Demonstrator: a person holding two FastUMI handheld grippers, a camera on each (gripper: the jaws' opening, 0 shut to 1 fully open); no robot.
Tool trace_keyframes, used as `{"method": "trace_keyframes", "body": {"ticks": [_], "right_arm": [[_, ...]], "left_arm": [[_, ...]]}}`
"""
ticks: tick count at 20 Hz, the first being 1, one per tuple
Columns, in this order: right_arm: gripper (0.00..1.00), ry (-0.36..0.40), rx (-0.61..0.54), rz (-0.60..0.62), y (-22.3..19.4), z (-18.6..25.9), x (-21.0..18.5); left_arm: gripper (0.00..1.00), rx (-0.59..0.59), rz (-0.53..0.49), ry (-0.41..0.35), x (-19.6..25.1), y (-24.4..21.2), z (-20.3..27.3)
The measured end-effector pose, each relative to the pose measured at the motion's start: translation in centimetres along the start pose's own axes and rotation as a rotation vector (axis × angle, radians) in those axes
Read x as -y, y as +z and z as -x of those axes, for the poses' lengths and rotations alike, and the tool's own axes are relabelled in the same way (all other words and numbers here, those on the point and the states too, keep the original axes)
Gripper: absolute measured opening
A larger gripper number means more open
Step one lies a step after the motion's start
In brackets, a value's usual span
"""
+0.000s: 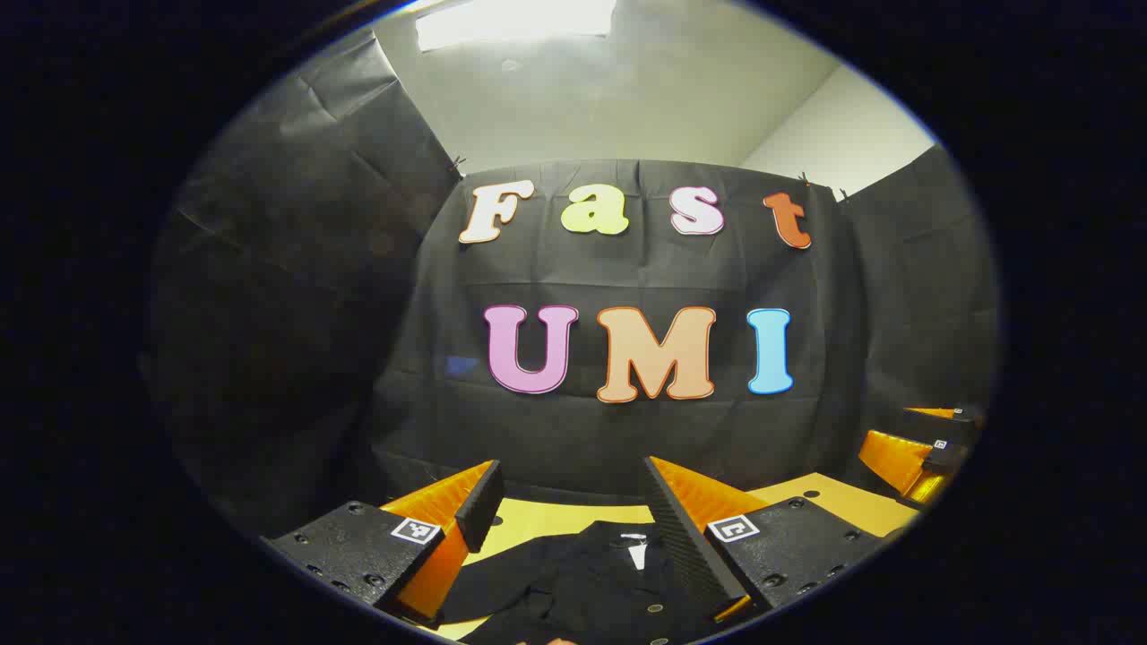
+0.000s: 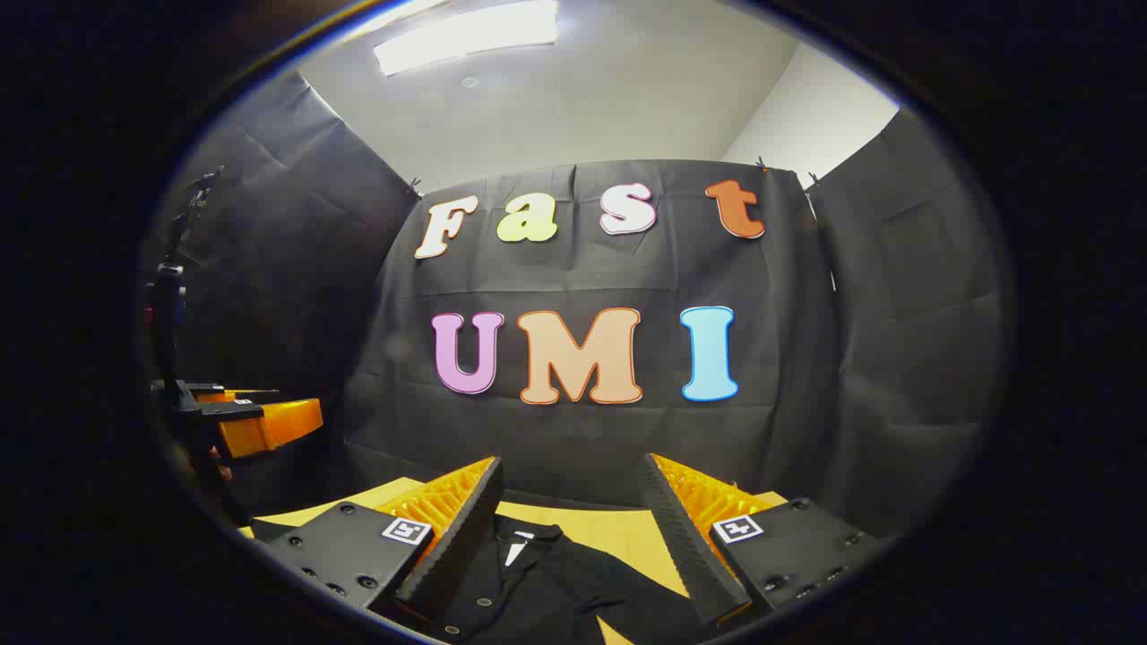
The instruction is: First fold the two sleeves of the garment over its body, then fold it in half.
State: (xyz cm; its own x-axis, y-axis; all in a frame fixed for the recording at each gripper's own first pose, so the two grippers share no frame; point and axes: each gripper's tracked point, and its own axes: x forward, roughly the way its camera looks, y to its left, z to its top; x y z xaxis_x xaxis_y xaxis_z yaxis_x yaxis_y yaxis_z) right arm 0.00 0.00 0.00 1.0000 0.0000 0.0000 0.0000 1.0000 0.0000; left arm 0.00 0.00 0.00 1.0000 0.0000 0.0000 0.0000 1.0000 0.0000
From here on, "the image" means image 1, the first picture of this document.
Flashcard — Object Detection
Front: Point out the black buttoned jacket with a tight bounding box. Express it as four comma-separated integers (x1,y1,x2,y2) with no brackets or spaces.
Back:
437,520,718,645

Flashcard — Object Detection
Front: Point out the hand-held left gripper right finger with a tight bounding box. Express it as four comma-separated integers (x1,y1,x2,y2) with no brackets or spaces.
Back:
642,455,899,626

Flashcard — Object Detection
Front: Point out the bright ceiling light panel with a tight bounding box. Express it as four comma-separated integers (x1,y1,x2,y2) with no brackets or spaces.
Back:
415,0,619,52

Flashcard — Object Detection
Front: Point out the black backdrop cloth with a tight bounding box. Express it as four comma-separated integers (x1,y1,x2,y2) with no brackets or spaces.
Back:
143,31,1000,538

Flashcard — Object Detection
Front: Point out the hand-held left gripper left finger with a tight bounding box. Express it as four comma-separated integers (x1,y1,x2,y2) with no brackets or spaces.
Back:
260,459,505,628

